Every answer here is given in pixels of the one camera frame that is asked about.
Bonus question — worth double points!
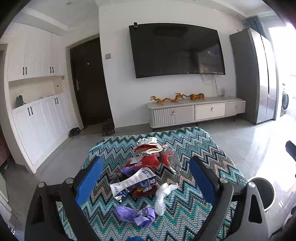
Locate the clear bag with red handle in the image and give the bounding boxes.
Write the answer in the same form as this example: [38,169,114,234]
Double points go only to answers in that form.
[159,145,182,175]

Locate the blue and white paper carton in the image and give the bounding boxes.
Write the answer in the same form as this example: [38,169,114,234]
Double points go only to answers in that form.
[110,167,157,202]

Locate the red and cream paper bag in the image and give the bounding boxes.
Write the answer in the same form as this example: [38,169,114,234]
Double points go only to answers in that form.
[134,142,163,155]

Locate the white printed plastic bag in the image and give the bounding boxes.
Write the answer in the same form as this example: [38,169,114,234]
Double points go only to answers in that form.
[138,137,158,146]

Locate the white round trash bin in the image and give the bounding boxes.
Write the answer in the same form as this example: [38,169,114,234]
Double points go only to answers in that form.
[248,177,275,212]

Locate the front-load washing machine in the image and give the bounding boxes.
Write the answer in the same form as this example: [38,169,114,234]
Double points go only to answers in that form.
[280,83,289,116]

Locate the small white plastic bag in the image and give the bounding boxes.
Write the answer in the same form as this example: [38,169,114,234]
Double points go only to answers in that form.
[154,183,179,216]

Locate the grey double door refrigerator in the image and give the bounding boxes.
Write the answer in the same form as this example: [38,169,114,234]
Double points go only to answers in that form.
[230,28,277,125]

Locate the dark shoes by cabinet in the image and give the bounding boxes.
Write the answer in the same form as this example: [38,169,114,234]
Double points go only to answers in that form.
[68,127,81,137]

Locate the golden tiger figurine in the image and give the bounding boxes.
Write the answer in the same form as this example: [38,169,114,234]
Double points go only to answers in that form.
[188,93,205,100]

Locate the purple plastic wrapper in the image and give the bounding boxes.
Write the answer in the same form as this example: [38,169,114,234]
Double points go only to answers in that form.
[114,206,156,227]

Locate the teal zigzag knitted blanket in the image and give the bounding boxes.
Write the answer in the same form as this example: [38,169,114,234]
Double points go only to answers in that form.
[58,126,247,241]

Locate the white built-in shoe cabinet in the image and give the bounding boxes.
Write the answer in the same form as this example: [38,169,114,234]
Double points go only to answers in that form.
[1,23,78,173]

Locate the red foil snack wrapper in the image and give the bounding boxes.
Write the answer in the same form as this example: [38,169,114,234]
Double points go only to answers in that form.
[122,155,160,175]

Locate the dark boots by door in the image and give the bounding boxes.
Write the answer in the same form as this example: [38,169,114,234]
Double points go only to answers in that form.
[102,119,115,136]

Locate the golden dragon figurine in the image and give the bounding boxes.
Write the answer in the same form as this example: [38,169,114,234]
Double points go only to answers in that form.
[150,92,184,105]

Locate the white tv console cabinet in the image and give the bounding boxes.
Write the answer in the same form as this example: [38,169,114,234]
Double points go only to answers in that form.
[147,96,246,129]

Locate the black handbag on shelf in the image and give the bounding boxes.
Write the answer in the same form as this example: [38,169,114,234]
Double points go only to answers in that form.
[16,95,26,108]

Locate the dark brown entrance door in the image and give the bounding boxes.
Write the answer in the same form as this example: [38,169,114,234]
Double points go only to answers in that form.
[70,38,112,126]

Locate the large black wall television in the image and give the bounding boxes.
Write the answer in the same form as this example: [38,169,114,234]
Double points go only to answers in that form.
[129,23,226,78]

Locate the grey wall switch panel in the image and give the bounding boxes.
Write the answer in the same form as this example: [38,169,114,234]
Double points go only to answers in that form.
[105,53,111,59]

